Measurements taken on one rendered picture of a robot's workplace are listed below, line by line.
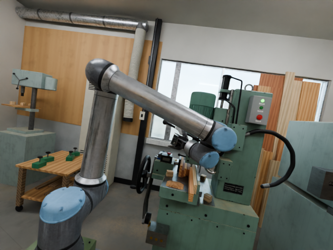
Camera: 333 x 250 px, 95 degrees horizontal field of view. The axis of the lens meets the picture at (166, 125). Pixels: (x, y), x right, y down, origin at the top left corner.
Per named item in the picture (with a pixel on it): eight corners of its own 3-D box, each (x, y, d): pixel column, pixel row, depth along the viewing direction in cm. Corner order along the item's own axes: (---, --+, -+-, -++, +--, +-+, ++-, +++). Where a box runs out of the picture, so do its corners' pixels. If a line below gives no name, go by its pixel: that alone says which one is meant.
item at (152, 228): (148, 232, 96) (150, 220, 96) (167, 237, 95) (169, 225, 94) (144, 243, 88) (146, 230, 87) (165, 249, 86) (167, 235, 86)
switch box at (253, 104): (244, 122, 95) (249, 96, 94) (261, 125, 94) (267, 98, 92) (248, 122, 89) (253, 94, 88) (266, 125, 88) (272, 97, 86)
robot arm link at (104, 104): (60, 213, 74) (86, 56, 67) (83, 194, 91) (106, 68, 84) (89, 221, 73) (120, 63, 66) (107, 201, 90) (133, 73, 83)
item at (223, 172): (214, 173, 99) (217, 156, 98) (225, 176, 98) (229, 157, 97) (217, 179, 90) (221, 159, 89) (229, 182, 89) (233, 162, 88)
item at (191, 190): (189, 161, 138) (189, 157, 138) (191, 161, 138) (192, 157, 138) (188, 201, 73) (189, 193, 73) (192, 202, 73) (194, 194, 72)
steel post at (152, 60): (130, 185, 259) (155, 21, 239) (137, 187, 258) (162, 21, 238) (128, 188, 249) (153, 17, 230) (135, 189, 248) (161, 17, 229)
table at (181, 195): (161, 161, 145) (162, 155, 144) (193, 168, 140) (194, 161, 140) (141, 193, 85) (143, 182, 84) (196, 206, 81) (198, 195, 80)
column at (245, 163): (210, 183, 122) (227, 93, 117) (239, 190, 119) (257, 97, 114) (214, 198, 100) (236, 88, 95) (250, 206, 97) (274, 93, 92)
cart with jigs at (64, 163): (58, 184, 226) (62, 142, 222) (94, 192, 224) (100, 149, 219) (10, 213, 161) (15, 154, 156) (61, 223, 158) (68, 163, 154)
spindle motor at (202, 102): (184, 133, 121) (191, 93, 118) (207, 137, 118) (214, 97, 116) (183, 136, 103) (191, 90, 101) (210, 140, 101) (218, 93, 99)
